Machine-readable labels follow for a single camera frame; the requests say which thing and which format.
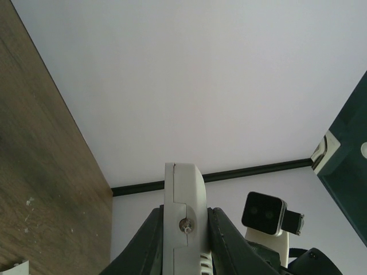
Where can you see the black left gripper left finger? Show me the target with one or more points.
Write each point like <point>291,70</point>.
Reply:
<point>144,253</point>

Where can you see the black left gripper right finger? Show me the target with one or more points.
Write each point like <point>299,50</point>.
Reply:
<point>233,254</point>

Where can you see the white air conditioner remote control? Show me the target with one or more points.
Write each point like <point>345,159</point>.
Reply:
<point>186,247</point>

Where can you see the white remote battery cover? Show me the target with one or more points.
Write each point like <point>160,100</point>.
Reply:
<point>18,269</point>

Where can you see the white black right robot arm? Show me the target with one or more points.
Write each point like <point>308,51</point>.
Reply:
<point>311,261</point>

